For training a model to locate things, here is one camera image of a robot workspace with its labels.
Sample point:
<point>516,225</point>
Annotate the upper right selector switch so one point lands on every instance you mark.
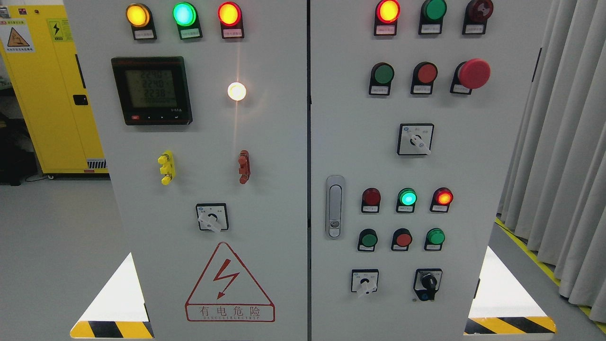
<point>415,139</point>

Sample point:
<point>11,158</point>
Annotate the dark red unlit lamp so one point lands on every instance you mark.
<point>370,202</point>

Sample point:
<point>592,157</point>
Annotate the white lit indicator lamp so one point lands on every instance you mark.
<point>236,91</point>

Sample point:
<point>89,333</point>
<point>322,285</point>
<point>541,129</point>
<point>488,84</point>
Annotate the yellow indicator lamp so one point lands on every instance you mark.
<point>141,21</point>

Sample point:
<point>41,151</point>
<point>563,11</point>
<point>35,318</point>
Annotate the black key switch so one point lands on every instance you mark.
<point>427,283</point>

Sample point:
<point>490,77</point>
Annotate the green unlit lamp right door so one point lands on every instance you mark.
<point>431,17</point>

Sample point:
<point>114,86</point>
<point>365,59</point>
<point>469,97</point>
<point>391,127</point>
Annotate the yellow safety cabinet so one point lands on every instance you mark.
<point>42,62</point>

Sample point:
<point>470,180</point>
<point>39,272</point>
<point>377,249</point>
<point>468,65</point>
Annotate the grey cabinet door handle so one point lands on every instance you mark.
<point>333,205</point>

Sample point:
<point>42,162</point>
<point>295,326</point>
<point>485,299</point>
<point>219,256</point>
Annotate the green indicator lamp top left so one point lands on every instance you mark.
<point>187,20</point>

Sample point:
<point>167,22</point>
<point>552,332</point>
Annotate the red lit lamp middle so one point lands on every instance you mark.
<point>441,200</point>

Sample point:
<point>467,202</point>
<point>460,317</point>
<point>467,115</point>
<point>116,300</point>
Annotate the lower red push button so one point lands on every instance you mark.
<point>401,240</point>

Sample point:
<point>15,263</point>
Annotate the left door selector switch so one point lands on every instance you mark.
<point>212,217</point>

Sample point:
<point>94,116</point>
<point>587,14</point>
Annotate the green start push button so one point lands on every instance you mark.
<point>367,240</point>

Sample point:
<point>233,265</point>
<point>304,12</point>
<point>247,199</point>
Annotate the upper red push button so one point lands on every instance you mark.
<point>423,78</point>

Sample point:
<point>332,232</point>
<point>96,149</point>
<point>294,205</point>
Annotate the upper green push button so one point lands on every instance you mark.
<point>381,76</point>

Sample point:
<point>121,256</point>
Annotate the red lit lamp right door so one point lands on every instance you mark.
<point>386,17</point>

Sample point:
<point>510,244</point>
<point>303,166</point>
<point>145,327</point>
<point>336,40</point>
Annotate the green lit lamp middle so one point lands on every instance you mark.
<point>406,201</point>

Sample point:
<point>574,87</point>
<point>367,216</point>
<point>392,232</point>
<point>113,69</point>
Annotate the yellow terminal connector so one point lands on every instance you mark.
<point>167,167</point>

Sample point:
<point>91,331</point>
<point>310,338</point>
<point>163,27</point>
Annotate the red electric hazard warning sticker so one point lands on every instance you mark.
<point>226,291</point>

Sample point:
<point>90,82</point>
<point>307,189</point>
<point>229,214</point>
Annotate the lower right green push button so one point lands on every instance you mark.
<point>435,239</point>

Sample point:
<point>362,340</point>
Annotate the grey curtain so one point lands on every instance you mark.
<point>554,196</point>

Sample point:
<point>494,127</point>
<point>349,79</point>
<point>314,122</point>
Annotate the grey electrical control cabinet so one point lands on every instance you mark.
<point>307,115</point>

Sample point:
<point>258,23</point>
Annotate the red emergency stop mushroom button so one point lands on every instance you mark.
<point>470,75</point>

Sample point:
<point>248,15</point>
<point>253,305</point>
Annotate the red indicator lamp top left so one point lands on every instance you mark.
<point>231,20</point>

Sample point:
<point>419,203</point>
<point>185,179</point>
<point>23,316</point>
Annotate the lower white selector switch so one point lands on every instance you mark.
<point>364,281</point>

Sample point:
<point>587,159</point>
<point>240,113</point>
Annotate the black digital power meter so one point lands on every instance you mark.
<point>153,90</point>

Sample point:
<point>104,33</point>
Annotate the red push button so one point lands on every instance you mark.
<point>401,240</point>
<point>423,78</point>

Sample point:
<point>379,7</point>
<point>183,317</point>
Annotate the red terminal connector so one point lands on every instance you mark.
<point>244,170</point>

